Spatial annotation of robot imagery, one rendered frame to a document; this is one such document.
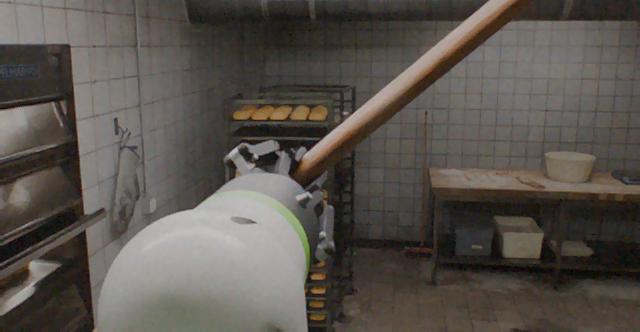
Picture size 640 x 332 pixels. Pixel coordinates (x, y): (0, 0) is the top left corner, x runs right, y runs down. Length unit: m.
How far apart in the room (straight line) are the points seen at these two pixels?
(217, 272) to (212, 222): 0.03
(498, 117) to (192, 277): 5.49
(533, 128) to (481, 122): 0.50
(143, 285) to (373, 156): 5.44
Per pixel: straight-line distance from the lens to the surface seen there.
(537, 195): 5.03
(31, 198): 2.32
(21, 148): 2.22
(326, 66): 5.62
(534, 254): 5.37
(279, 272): 0.28
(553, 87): 5.78
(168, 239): 0.28
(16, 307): 2.32
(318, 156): 0.62
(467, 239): 5.22
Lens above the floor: 2.10
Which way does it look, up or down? 11 degrees down
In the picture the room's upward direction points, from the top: straight up
